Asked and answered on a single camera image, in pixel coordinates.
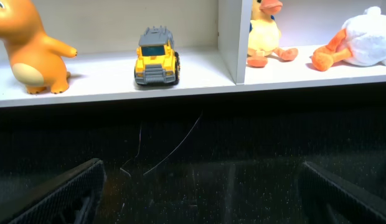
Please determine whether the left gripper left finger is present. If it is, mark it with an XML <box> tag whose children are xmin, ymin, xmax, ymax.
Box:
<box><xmin>0</xmin><ymin>157</ymin><xmax>106</xmax><ymax>224</ymax></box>

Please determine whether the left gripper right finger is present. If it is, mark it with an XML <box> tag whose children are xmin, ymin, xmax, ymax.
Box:
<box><xmin>297</xmin><ymin>161</ymin><xmax>386</xmax><ymax>224</ymax></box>

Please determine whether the yellow rubber duck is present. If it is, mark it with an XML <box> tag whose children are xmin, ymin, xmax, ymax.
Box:
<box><xmin>0</xmin><ymin>0</ymin><xmax>78</xmax><ymax>95</ymax></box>

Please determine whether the grey and yellow toy truck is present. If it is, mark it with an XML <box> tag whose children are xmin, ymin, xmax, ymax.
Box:
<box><xmin>134</xmin><ymin>26</ymin><xmax>181</xmax><ymax>87</ymax></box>

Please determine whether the white shelf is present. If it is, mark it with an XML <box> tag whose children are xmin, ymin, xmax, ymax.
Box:
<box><xmin>0</xmin><ymin>0</ymin><xmax>386</xmax><ymax>109</ymax></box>

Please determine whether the white plush duck yellow hat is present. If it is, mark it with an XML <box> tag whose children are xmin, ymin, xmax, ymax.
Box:
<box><xmin>311</xmin><ymin>6</ymin><xmax>386</xmax><ymax>72</ymax></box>

